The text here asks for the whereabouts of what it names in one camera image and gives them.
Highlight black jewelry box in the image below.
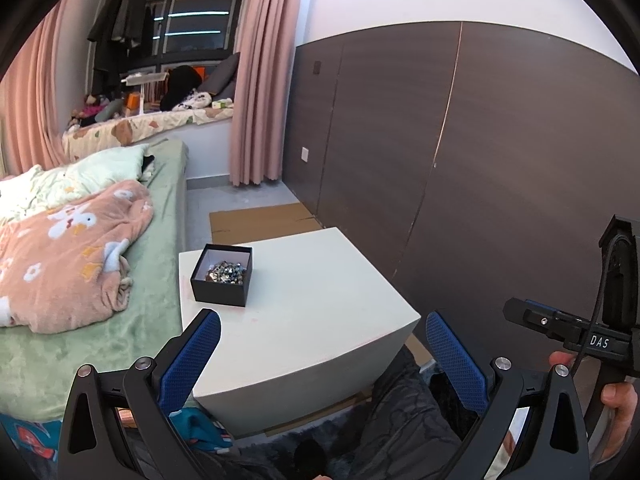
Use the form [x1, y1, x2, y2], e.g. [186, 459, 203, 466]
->
[190, 244, 253, 308]

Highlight person's right hand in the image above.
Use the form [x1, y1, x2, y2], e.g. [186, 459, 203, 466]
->
[576, 358, 638, 467]

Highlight dark clothing on lap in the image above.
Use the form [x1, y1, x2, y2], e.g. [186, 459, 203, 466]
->
[194, 347, 461, 479]

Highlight green bed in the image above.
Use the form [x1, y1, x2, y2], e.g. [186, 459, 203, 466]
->
[1, 141, 186, 422]

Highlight white bedside table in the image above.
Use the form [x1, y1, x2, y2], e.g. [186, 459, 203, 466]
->
[193, 228, 421, 438]

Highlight pink duck pattern blanket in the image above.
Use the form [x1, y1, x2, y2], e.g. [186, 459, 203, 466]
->
[1, 180, 154, 334]

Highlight cardboard sheet on floor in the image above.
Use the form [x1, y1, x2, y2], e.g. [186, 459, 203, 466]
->
[209, 203, 322, 245]

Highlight light green quilt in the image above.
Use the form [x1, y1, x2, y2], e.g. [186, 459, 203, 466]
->
[1, 144, 149, 224]

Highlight patterned window seat cushion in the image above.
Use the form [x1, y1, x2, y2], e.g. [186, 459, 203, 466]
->
[62, 100, 233, 162]

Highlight pink curtain left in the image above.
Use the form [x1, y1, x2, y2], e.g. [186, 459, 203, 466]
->
[1, 0, 66, 174]

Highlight pink curtain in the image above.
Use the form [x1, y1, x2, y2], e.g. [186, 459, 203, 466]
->
[1, 0, 66, 174]
[230, 0, 300, 186]

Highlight dark grey pillow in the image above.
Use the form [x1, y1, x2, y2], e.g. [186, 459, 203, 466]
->
[198, 52, 240, 100]

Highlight black bag on seat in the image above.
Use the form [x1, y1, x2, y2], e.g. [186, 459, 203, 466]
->
[160, 65, 203, 112]

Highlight white small folding table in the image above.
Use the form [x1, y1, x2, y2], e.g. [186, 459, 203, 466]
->
[120, 72, 168, 115]

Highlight hanging dark clothes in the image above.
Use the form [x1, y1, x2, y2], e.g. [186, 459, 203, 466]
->
[87, 0, 148, 96]

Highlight dark window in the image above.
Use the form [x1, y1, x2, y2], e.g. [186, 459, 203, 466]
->
[129, 0, 243, 70]

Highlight pink curtain right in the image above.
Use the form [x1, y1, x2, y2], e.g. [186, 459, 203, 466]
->
[230, 0, 300, 186]

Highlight black cable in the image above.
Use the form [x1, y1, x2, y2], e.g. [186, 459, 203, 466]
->
[569, 234, 634, 376]

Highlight dark wood wall panel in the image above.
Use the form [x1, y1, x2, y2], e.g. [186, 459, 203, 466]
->
[283, 22, 639, 368]

